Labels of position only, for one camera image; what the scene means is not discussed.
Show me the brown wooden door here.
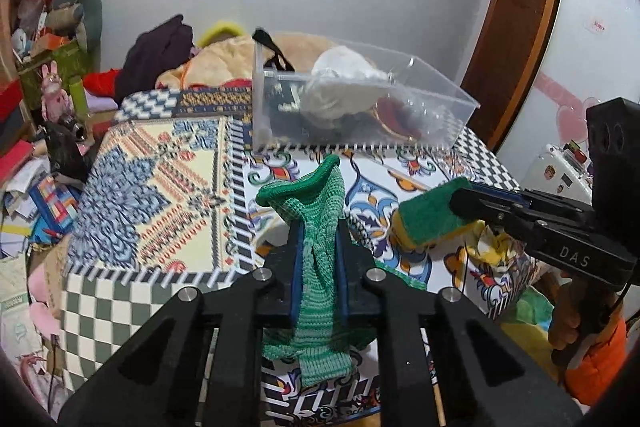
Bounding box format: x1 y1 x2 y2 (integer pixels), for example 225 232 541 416
462 0 554 150

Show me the white suitcase with stickers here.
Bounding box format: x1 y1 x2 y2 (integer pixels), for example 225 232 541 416
521 144 592 204

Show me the patterned patchwork table cover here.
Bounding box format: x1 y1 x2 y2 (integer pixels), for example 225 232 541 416
60 85 547 427

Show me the peach plush blanket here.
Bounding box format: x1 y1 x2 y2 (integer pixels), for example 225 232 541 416
155 32 336 90

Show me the green cardboard box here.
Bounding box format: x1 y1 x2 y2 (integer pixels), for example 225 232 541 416
16 40 97 108

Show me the yellow curved pillow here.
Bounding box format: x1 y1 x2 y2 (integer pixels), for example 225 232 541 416
196 20 246 48

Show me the dark purple jacket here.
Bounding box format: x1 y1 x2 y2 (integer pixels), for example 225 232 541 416
114 14 193 104

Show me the floral yellow scrunchie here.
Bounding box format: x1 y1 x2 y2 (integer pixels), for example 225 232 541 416
444 220 544 319

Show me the green yellow sponge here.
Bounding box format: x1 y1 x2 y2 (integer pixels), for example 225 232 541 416
388 176 478 251

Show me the pink rabbit toy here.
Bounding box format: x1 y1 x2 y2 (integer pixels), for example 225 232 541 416
40 61 74 124

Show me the grey knitted item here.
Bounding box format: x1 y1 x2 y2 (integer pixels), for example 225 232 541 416
298 46 392 128

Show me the clear plastic storage box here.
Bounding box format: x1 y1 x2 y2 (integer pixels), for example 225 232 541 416
252 28 480 150

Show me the green knitted cloth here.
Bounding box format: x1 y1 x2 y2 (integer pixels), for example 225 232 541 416
256 154 375 388

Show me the grey green dinosaur plush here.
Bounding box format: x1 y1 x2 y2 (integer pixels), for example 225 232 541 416
44 0 103 54

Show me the black and white undergarment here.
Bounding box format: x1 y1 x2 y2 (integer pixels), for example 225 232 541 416
252 28 306 140

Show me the red pouch with gold chain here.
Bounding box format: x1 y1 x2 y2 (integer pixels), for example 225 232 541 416
372 98 422 142

